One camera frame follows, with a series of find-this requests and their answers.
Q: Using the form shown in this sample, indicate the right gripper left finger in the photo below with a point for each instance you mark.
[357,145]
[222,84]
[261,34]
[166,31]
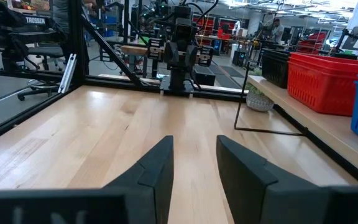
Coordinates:
[104,205]

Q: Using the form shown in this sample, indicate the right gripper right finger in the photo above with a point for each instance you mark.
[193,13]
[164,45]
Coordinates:
[291,202]

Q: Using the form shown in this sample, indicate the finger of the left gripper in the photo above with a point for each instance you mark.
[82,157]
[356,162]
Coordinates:
[205,56]
[155,49]

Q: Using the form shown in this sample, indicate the red plastic basket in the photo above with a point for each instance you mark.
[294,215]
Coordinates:
[322,59]
[322,90]

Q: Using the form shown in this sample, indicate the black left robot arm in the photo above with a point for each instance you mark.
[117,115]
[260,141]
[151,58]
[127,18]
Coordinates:
[179,79]

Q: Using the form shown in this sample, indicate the red storage rack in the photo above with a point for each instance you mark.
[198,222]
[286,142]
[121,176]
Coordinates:
[208,26]

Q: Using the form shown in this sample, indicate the potted green succulent plant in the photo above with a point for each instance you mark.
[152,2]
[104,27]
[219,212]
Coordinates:
[259,101]

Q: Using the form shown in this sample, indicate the person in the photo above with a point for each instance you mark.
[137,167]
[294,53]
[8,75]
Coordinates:
[278,31]
[61,12]

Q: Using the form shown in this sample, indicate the black office chair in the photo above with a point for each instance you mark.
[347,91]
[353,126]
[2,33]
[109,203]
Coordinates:
[42,51]

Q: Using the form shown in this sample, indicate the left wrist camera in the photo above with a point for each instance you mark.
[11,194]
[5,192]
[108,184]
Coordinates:
[183,29]

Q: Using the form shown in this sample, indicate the black aluminium table frame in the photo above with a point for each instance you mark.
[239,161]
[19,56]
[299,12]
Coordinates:
[78,37]

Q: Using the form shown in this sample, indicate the silver aluminium bracket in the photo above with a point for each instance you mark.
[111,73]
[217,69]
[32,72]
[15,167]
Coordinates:
[67,73]

